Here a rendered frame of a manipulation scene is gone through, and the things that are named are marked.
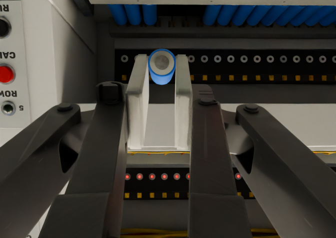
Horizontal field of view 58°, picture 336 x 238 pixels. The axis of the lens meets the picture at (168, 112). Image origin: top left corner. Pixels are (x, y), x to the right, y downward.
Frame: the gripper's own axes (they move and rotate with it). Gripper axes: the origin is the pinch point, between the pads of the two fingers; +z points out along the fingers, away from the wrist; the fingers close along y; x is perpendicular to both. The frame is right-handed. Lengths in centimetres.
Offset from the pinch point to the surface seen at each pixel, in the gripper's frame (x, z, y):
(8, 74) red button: -2.7, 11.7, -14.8
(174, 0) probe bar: 3.6, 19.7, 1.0
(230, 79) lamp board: -8.4, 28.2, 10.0
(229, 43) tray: -3.5, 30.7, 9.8
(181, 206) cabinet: -31.6, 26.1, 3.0
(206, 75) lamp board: -7.9, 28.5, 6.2
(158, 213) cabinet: -32.8, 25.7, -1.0
